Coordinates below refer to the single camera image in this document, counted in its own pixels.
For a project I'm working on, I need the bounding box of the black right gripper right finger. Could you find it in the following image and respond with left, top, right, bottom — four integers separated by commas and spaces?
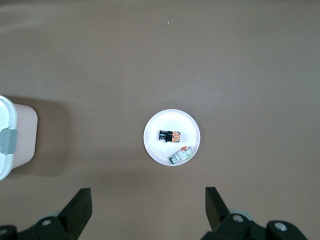
201, 186, 309, 240

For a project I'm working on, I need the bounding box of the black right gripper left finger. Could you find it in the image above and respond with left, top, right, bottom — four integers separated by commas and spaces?
0, 187, 94, 240

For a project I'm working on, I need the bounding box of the black and orange switch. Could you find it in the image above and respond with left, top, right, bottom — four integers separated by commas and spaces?
157, 129, 182, 144

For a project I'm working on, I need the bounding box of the white lidded storage box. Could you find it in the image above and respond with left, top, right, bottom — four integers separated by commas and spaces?
0, 94, 39, 181

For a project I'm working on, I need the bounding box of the round pink plate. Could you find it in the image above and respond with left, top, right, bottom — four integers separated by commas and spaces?
143, 108, 201, 167

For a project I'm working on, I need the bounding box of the white and green switch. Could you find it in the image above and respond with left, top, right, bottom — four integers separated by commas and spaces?
168, 146, 194, 165

